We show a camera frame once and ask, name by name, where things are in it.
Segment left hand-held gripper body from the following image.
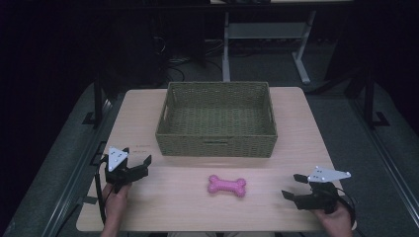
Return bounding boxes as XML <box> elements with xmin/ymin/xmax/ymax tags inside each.
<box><xmin>104</xmin><ymin>146</ymin><xmax>149</xmax><ymax>195</ymax></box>

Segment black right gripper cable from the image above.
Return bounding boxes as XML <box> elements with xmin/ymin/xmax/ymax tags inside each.
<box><xmin>335</xmin><ymin>187</ymin><xmax>359</xmax><ymax>229</ymax></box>

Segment pink bone-shaped toy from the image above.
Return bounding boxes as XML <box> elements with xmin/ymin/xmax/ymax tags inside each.
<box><xmin>207</xmin><ymin>174</ymin><xmax>248</xmax><ymax>198</ymax></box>

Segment grey metal desk frame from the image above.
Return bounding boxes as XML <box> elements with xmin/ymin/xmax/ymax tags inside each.
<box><xmin>221</xmin><ymin>9</ymin><xmax>318</xmax><ymax>86</ymax></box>

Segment black metal stand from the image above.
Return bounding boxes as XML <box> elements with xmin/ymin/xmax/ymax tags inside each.
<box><xmin>362</xmin><ymin>69</ymin><xmax>391</xmax><ymax>130</ymax></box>
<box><xmin>82</xmin><ymin>73</ymin><xmax>108</xmax><ymax>129</ymax></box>

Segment person's left hand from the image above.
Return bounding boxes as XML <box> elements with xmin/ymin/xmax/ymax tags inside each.
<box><xmin>102</xmin><ymin>182</ymin><xmax>133</xmax><ymax>228</ymax></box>

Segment black table edge bracket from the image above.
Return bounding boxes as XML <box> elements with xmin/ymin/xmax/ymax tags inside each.
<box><xmin>89</xmin><ymin>140</ymin><xmax>108</xmax><ymax>167</ymax></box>

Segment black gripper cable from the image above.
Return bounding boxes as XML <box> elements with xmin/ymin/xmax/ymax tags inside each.
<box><xmin>335</xmin><ymin>187</ymin><xmax>359</xmax><ymax>229</ymax></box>
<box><xmin>94</xmin><ymin>156</ymin><xmax>111</xmax><ymax>226</ymax></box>

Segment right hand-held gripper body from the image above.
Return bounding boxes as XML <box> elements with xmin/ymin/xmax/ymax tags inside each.
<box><xmin>293</xmin><ymin>165</ymin><xmax>352</xmax><ymax>215</ymax></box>

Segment person's right hand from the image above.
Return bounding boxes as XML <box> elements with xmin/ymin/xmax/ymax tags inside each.
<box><xmin>311</xmin><ymin>199</ymin><xmax>356</xmax><ymax>232</ymax></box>

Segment green woven basket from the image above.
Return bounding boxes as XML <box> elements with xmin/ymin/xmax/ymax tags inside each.
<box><xmin>154</xmin><ymin>81</ymin><xmax>279</xmax><ymax>159</ymax></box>

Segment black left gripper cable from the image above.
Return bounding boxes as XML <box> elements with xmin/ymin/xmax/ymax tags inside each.
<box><xmin>94</xmin><ymin>156</ymin><xmax>111</xmax><ymax>226</ymax></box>

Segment black floor cables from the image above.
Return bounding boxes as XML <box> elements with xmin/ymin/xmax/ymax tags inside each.
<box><xmin>153</xmin><ymin>34</ymin><xmax>225</xmax><ymax>83</ymax></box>

